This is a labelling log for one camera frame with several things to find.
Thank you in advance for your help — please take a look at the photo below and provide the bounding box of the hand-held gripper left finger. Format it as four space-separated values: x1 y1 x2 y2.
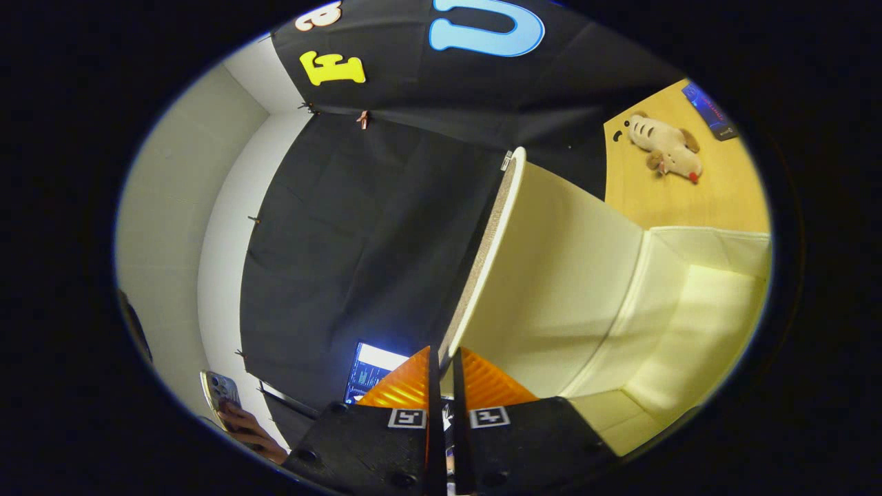
281 344 449 496

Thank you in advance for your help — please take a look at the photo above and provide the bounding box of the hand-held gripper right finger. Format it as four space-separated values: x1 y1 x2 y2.
451 346 618 496

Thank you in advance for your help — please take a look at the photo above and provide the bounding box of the beige storage box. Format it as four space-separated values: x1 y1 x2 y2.
440 146 772 459

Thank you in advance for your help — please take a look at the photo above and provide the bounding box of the laptop screen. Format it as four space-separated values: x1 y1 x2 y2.
343 341 411 404

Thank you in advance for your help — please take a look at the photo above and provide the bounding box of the smartphone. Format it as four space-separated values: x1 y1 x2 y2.
200 371 243 432

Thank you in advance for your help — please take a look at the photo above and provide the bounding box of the black backdrop cloth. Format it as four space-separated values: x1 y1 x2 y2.
238 0 690 448

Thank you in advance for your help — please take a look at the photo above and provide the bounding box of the brown plush toy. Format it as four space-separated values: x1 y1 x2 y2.
613 112 704 185

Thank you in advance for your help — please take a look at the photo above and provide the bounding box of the blue book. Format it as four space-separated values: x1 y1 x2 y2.
682 81 739 142

